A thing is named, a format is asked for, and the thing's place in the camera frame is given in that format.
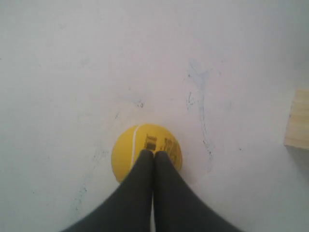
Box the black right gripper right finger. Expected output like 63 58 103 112
153 151 240 232

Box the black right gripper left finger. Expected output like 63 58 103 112
64 150 154 232

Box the yellow tennis ball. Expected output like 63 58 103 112
111 124 183 183

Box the light wooden cube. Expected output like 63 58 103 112
284 89 309 150

